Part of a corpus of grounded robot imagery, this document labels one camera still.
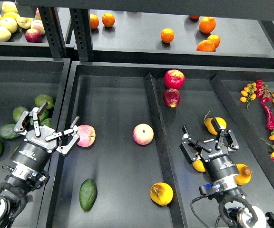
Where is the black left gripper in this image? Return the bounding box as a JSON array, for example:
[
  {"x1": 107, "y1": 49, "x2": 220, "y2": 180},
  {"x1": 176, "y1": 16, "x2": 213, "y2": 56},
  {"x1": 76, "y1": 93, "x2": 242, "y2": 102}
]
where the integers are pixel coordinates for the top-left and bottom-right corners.
[{"x1": 11, "y1": 101, "x2": 79, "y2": 178}]

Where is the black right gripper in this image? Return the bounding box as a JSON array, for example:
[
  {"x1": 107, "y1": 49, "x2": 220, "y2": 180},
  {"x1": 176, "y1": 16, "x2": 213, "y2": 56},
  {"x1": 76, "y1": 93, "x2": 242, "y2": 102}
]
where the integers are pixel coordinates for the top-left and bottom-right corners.
[{"x1": 179, "y1": 118, "x2": 239, "y2": 187}]

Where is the yellow pear with brown spot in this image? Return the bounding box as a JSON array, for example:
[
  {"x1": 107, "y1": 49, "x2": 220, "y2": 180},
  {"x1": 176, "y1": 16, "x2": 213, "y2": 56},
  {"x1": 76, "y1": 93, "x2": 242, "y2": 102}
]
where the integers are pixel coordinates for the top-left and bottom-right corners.
[{"x1": 150, "y1": 182, "x2": 174, "y2": 206}]

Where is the dark green avocado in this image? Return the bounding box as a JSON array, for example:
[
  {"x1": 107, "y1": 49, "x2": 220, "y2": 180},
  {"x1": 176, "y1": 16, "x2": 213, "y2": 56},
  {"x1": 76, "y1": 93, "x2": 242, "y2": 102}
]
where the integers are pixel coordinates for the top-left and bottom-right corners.
[{"x1": 79, "y1": 179, "x2": 97, "y2": 211}]

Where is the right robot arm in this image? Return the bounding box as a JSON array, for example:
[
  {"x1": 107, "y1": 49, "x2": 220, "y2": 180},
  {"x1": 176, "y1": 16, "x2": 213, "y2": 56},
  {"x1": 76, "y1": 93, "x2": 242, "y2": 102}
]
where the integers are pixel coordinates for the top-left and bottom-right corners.
[{"x1": 180, "y1": 118, "x2": 274, "y2": 228}]

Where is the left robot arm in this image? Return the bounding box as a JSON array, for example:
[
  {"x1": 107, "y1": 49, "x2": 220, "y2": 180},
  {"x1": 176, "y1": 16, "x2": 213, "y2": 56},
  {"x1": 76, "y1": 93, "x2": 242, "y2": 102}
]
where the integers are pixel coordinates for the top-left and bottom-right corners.
[{"x1": 0, "y1": 101, "x2": 79, "y2": 228}]

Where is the green avocado by rim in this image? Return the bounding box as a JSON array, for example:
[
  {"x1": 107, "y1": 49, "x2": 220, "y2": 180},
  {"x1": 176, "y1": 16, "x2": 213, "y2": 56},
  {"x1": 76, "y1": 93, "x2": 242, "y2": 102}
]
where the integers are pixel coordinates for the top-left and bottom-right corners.
[{"x1": 40, "y1": 118, "x2": 52, "y2": 127}]

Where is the green avocado centre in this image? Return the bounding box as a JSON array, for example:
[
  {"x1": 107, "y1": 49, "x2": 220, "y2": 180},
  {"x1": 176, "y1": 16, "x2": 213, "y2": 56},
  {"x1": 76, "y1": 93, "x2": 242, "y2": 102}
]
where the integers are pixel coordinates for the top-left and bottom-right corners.
[{"x1": 39, "y1": 110, "x2": 50, "y2": 122}]

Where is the yellow pear left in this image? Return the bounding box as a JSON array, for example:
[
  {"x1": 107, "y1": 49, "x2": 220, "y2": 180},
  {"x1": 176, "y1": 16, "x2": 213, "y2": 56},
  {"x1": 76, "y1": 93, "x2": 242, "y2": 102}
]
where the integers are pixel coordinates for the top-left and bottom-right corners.
[{"x1": 192, "y1": 160, "x2": 206, "y2": 172}]

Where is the yellow pear with stem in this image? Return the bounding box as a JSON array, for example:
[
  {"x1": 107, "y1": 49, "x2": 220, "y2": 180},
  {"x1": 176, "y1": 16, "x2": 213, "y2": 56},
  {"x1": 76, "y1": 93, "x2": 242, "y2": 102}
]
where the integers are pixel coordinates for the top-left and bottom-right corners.
[{"x1": 204, "y1": 111, "x2": 227, "y2": 135}]

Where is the green avocado upper left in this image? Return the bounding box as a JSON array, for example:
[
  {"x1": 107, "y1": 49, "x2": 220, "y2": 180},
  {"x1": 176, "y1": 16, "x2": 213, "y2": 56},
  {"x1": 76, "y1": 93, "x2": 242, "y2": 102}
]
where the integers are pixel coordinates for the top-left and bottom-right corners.
[{"x1": 12, "y1": 106, "x2": 28, "y2": 123}]

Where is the green avocado top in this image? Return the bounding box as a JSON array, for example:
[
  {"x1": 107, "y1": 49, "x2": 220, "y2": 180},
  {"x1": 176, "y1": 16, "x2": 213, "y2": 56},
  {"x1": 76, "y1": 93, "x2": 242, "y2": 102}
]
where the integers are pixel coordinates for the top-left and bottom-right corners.
[{"x1": 34, "y1": 94, "x2": 55, "y2": 110}]

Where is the dark avocado left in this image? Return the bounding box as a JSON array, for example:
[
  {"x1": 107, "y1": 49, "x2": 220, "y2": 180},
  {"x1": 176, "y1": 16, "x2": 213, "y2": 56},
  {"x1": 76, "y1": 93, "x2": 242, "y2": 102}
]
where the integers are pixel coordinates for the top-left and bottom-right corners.
[{"x1": 0, "y1": 123, "x2": 20, "y2": 140}]

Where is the yellow pear lower right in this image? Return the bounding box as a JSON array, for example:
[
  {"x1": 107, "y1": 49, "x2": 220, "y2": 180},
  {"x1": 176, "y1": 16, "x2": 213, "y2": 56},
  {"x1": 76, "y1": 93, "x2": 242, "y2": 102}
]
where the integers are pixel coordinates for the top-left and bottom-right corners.
[{"x1": 235, "y1": 163, "x2": 252, "y2": 185}]

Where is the pink apple left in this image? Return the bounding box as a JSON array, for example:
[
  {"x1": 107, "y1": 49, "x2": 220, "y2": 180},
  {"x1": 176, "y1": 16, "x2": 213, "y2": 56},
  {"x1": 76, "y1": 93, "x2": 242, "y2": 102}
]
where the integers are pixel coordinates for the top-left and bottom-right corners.
[{"x1": 78, "y1": 124, "x2": 96, "y2": 147}]

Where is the orange cherry tomato bunch left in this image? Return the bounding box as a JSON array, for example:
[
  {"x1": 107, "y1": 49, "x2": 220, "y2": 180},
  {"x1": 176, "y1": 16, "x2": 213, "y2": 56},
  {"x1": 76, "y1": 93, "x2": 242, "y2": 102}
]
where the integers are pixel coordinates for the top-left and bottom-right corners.
[{"x1": 240, "y1": 82, "x2": 257, "y2": 109}]

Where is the red chili pepper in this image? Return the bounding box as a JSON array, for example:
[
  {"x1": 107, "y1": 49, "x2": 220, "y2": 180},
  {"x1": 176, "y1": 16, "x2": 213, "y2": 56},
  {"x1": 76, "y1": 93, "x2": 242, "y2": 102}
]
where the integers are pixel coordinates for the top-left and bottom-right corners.
[{"x1": 261, "y1": 97, "x2": 274, "y2": 130}]

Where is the dark red apple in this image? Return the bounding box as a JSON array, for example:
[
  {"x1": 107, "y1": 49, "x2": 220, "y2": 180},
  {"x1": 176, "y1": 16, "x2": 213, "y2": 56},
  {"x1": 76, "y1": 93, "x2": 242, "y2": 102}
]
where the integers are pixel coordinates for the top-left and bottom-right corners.
[{"x1": 163, "y1": 88, "x2": 181, "y2": 108}]

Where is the pink apple centre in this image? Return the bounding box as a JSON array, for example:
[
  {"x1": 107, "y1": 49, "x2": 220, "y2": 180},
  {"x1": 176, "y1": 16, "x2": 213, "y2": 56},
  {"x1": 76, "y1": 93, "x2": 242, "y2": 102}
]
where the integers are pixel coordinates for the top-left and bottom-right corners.
[{"x1": 133, "y1": 123, "x2": 154, "y2": 145}]

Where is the red cherry tomato bunch top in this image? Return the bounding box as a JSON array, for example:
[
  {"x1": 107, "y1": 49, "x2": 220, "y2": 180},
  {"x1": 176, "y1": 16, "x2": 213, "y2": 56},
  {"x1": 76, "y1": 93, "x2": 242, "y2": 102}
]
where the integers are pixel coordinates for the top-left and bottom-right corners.
[{"x1": 256, "y1": 79, "x2": 271, "y2": 103}]

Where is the bright red apple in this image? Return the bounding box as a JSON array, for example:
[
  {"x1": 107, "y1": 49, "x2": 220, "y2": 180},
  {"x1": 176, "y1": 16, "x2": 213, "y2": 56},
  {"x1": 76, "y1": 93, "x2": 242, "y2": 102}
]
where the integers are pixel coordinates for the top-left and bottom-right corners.
[{"x1": 164, "y1": 69, "x2": 185, "y2": 90}]

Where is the black divided centre tray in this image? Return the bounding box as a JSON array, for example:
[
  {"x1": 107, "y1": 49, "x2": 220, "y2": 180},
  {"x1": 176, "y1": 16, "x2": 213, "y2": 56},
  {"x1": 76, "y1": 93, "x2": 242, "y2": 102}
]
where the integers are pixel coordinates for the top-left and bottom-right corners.
[{"x1": 37, "y1": 62, "x2": 274, "y2": 228}]

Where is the orange front right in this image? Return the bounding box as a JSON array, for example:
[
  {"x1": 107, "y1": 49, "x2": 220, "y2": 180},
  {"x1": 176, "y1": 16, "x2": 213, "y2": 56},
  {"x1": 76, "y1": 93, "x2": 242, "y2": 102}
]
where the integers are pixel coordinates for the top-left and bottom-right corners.
[{"x1": 196, "y1": 39, "x2": 215, "y2": 52}]

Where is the red apple on shelf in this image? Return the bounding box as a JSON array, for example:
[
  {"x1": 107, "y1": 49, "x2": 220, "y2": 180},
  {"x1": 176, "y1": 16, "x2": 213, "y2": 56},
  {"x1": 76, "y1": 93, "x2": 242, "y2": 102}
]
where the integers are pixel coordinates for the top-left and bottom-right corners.
[{"x1": 25, "y1": 28, "x2": 42, "y2": 43}]

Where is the orange right small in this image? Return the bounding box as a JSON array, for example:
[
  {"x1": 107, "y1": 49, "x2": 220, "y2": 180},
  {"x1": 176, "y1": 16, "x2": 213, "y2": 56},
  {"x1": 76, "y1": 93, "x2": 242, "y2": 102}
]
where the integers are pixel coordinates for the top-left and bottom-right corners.
[{"x1": 207, "y1": 34, "x2": 221, "y2": 48}]

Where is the pale yellow apple front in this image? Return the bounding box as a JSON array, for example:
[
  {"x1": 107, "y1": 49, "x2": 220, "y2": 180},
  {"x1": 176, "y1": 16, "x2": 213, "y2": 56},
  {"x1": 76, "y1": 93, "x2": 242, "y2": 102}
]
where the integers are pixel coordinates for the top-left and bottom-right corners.
[{"x1": 0, "y1": 26, "x2": 11, "y2": 42}]

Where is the pale pink apple shelf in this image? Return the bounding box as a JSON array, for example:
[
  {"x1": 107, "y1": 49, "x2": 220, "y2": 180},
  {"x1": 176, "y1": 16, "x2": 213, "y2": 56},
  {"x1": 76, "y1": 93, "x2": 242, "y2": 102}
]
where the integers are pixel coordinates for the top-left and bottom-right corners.
[{"x1": 30, "y1": 19, "x2": 45, "y2": 36}]

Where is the yellow green apple stem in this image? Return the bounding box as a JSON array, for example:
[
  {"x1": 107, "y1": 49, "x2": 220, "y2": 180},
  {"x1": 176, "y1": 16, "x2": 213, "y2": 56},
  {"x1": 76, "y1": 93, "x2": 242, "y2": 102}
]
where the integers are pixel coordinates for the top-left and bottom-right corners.
[{"x1": 16, "y1": 15, "x2": 33, "y2": 29}]

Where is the pale yellow apple centre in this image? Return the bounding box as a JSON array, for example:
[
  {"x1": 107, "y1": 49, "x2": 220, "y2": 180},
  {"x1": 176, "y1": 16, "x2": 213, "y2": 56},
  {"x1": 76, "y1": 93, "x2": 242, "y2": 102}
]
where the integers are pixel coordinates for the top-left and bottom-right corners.
[{"x1": 0, "y1": 17, "x2": 18, "y2": 33}]

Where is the black perforated post left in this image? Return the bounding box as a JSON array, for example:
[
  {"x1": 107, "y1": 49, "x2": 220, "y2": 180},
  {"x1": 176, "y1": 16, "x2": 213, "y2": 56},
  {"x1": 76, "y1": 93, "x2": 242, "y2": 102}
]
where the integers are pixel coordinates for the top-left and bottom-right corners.
[{"x1": 38, "y1": 6, "x2": 67, "y2": 58}]

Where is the black perforated post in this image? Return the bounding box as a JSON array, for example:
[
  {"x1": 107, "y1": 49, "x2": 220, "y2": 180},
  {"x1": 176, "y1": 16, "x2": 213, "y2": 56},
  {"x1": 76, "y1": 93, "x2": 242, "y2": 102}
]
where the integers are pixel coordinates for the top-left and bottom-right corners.
[
  {"x1": 69, "y1": 8, "x2": 94, "y2": 62},
  {"x1": 38, "y1": 6, "x2": 67, "y2": 58}
]

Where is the black perforated post right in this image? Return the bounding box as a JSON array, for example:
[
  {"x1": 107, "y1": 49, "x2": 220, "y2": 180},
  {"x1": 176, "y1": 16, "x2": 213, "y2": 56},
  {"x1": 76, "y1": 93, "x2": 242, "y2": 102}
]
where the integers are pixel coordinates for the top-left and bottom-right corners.
[{"x1": 69, "y1": 8, "x2": 94, "y2": 62}]

